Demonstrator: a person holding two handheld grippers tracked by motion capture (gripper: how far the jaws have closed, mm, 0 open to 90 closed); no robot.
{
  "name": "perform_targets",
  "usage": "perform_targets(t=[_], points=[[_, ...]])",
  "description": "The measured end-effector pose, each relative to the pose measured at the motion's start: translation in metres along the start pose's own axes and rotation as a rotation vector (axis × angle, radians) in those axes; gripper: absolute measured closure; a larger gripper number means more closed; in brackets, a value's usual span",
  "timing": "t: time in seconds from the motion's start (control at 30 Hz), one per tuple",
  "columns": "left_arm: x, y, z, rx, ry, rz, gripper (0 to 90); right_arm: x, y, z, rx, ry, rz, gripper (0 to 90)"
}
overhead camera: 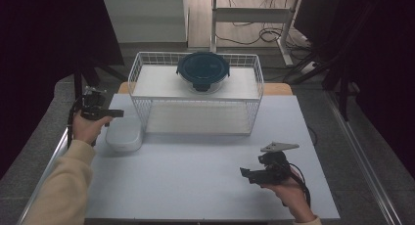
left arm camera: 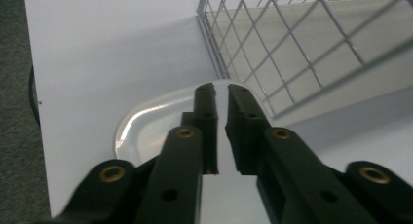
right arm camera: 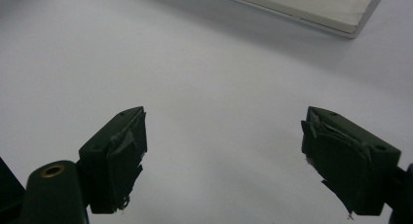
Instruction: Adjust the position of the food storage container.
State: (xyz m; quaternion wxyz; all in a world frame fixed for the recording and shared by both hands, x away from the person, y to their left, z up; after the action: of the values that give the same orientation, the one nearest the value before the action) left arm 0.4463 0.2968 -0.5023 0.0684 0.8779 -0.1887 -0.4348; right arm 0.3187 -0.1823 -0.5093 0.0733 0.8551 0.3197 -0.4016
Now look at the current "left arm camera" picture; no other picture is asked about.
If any white wire shelf rack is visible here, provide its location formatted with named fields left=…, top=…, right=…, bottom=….
left=196, top=0, right=413, bottom=128

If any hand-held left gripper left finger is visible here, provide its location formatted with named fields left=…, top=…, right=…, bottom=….
left=133, top=82, right=220, bottom=224

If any white square plastic container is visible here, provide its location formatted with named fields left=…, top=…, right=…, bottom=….
left=113, top=79, right=276, bottom=224

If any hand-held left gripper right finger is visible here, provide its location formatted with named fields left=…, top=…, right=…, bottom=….
left=224, top=83, right=379, bottom=224

